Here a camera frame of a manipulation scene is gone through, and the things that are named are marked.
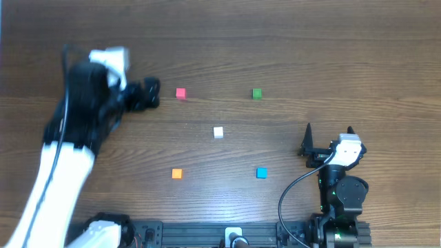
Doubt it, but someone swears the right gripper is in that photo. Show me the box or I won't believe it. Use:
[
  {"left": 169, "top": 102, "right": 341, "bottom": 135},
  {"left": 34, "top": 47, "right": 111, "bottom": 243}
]
[{"left": 298, "top": 122, "right": 357, "bottom": 169}]

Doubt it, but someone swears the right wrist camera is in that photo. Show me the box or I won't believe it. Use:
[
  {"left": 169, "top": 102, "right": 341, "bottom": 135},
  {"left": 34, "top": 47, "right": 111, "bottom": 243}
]
[{"left": 330, "top": 133, "right": 367, "bottom": 168}]

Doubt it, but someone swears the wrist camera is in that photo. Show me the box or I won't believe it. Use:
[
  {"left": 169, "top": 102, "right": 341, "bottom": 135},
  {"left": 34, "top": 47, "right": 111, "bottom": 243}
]
[
  {"left": 330, "top": 133, "right": 367, "bottom": 168},
  {"left": 88, "top": 45, "right": 132, "bottom": 91}
]

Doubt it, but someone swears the mounting rail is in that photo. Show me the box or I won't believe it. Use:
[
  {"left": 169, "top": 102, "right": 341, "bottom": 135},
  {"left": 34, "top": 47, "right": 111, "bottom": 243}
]
[{"left": 132, "top": 220, "right": 373, "bottom": 248}]

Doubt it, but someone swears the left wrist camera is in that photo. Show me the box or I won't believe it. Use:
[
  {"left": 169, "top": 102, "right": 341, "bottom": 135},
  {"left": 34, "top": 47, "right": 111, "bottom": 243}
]
[{"left": 88, "top": 45, "right": 132, "bottom": 91}]

